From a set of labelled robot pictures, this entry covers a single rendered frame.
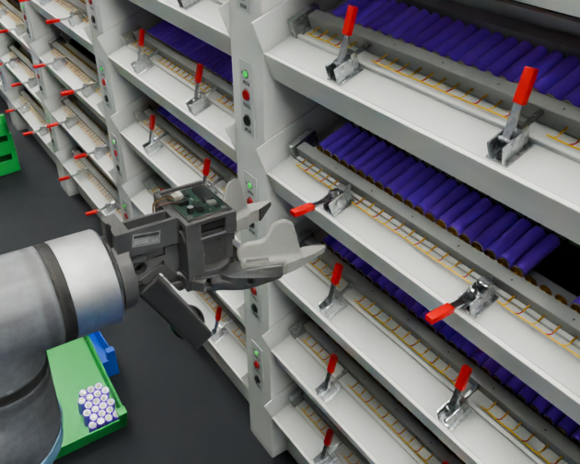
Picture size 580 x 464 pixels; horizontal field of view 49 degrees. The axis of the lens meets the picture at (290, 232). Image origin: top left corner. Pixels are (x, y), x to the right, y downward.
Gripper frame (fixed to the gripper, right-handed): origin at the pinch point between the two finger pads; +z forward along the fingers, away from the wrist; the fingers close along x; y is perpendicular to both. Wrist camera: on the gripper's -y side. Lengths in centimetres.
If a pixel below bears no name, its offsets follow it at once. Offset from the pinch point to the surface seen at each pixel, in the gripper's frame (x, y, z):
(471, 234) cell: -5.6, -5.3, 24.0
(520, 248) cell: -11.6, -4.5, 25.6
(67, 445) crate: 55, -80, -19
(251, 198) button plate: 34.8, -17.6, 16.3
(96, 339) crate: 89, -84, 0
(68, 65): 149, -28, 20
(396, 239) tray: 2.7, -9.3, 19.5
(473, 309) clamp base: -13.2, -9.1, 16.9
